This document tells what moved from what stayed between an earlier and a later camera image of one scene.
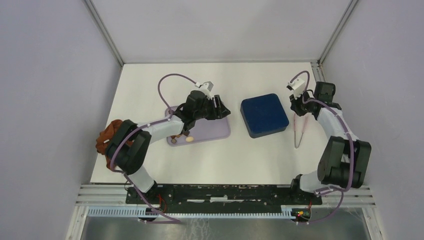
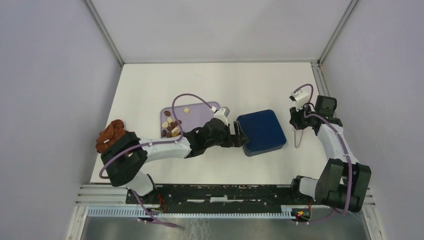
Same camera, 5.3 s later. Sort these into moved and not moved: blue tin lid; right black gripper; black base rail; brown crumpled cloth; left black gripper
Moved: right black gripper; blue tin lid; left black gripper
Not moved: brown crumpled cloth; black base rail
